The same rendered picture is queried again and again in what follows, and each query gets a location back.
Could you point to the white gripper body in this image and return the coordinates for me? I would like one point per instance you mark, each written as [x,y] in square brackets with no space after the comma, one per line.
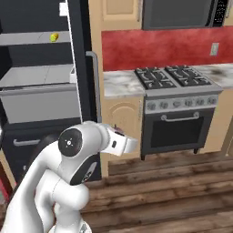
[131,145]

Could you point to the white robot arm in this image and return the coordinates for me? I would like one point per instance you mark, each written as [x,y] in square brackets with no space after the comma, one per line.
[33,182]

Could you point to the black fridge door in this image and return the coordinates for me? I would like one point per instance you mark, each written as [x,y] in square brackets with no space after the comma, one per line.
[79,60]

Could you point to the grey fridge crisper drawer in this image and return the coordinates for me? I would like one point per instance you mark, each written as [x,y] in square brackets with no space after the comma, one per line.
[39,100]

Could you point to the grey fridge shelf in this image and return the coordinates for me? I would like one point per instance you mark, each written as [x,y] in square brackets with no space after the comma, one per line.
[27,38]

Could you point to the black fridge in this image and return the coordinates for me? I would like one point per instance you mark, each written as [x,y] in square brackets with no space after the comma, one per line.
[36,18]

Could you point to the beige base cupboard door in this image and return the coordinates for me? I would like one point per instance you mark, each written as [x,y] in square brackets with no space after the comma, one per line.
[124,121]

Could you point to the grey stove knob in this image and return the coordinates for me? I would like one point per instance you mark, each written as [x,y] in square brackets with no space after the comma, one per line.
[199,101]
[176,103]
[188,102]
[151,106]
[212,100]
[164,105]

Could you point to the black oven door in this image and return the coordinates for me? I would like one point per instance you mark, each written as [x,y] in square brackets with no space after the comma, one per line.
[177,132]

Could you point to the grey stove with oven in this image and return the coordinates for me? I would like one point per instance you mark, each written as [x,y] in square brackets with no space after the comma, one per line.
[182,97]

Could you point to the black gas hob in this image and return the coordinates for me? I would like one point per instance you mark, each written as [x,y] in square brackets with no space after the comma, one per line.
[171,76]

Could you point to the beige base cupboard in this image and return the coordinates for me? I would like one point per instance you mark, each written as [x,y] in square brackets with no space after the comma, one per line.
[220,121]

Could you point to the black freezer drawer front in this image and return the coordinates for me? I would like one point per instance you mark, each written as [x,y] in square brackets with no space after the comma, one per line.
[18,157]

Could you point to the yellow round food item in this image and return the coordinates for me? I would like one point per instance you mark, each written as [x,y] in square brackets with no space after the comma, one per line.
[54,37]

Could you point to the grey microwave oven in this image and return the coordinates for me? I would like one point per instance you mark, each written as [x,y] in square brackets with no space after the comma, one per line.
[179,13]

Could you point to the grey wall socket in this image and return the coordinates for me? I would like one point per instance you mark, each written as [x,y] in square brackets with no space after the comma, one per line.
[214,49]

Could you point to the beige wall cupboard door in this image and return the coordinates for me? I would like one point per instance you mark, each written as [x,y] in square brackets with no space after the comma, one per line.
[119,9]

